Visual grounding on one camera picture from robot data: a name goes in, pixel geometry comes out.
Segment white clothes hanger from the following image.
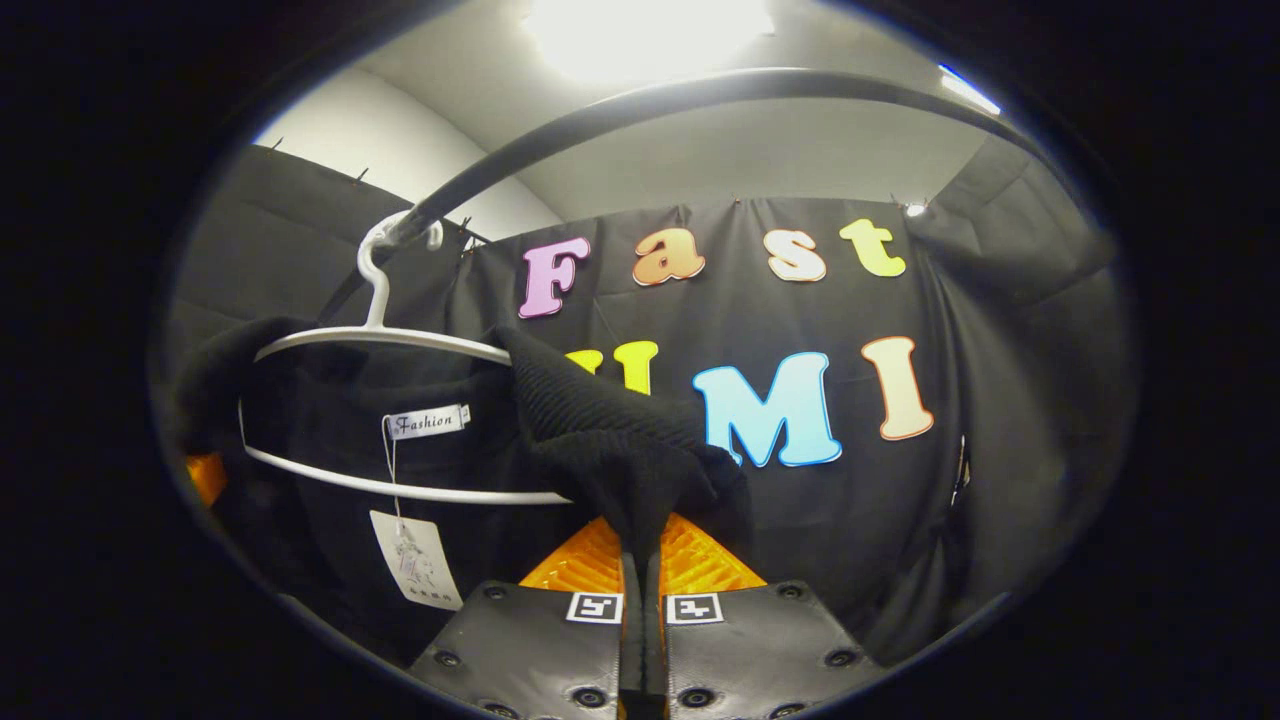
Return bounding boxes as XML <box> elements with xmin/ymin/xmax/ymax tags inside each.
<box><xmin>238</xmin><ymin>210</ymin><xmax>573</xmax><ymax>506</ymax></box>

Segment black metal clothes rack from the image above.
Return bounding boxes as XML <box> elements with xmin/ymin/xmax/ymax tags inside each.
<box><xmin>318</xmin><ymin>67</ymin><xmax>1051</xmax><ymax>323</ymax></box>

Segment black backdrop cloth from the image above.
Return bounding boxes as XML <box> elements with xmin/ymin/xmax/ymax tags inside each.
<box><xmin>165</xmin><ymin>135</ymin><xmax>1138</xmax><ymax>671</ymax></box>

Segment large ceiling light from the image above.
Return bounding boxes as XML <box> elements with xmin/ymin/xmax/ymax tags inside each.
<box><xmin>525</xmin><ymin>0</ymin><xmax>776</xmax><ymax>86</ymax></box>

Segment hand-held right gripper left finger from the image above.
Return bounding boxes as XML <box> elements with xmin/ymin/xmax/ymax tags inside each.
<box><xmin>408</xmin><ymin>517</ymin><xmax>644</xmax><ymax>720</ymax></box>

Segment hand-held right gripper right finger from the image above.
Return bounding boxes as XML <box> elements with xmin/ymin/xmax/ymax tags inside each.
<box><xmin>645</xmin><ymin>513</ymin><xmax>887</xmax><ymax>720</ymax></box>

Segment black knit garment with tag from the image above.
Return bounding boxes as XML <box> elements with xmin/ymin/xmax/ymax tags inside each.
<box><xmin>175</xmin><ymin>318</ymin><xmax>756</xmax><ymax>671</ymax></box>

